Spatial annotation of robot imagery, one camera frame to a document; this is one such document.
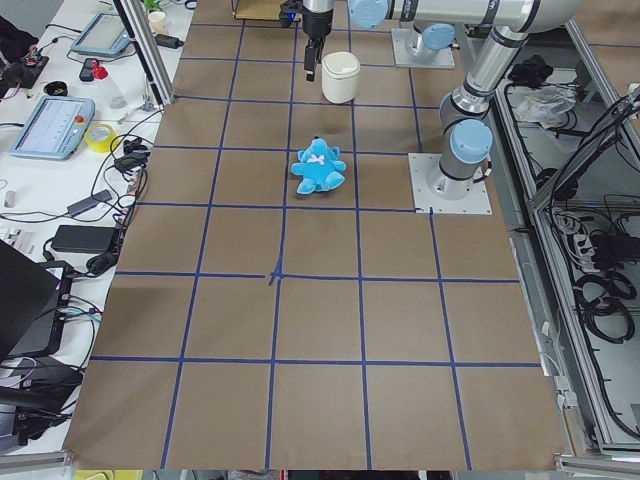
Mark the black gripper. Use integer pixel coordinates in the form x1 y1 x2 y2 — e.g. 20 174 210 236
302 0 334 82

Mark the white trash can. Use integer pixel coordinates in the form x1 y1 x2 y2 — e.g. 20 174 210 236
322 51 360 104

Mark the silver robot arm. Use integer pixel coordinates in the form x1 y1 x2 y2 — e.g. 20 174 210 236
347 0 582 200
406 21 455 64

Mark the blue teddy bear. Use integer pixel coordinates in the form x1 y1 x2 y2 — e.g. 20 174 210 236
291 137 346 195

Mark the paper cup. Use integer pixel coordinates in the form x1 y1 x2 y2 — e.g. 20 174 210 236
148 11 168 35

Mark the far teach pendant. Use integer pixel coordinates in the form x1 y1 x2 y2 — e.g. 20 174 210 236
70 13 130 58

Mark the teach pendant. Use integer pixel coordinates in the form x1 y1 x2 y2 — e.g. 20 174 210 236
10 96 95 161
70 13 130 58

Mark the yellow tape roll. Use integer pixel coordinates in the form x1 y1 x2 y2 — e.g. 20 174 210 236
83 123 116 153

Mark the near teach pendant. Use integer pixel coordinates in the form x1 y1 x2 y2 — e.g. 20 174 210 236
10 96 95 161

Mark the black power brick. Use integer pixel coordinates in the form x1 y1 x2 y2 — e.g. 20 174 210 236
51 225 116 254

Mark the black laptop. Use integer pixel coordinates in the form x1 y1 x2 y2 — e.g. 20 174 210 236
1 242 72 360

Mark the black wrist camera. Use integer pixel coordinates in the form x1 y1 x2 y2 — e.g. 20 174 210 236
279 0 304 28

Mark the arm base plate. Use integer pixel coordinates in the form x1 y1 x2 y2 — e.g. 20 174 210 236
391 28 455 69
408 153 492 215

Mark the aluminium frame post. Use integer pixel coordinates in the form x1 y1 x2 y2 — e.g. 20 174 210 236
113 0 174 106

